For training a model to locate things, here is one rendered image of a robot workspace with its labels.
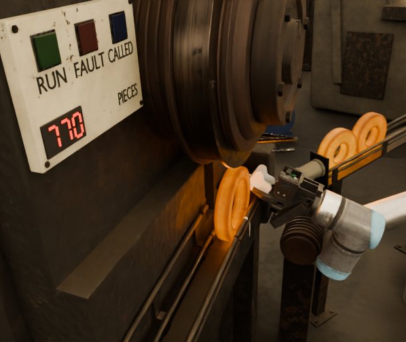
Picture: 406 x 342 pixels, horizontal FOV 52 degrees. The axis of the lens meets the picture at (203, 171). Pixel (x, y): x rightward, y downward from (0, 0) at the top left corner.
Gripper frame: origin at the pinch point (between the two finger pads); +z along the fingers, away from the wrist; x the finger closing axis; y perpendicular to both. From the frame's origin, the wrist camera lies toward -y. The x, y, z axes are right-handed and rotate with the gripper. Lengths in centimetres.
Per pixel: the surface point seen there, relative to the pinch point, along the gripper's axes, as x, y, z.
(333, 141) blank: -29.1, 7.2, -18.8
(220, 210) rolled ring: 20.9, 3.6, 0.1
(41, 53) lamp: 56, 40, 21
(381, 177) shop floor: -156, -58, -65
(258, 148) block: -9.0, 5.4, -0.1
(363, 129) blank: -40.9, 10.0, -26.5
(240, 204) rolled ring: 7.5, -2.5, -2.5
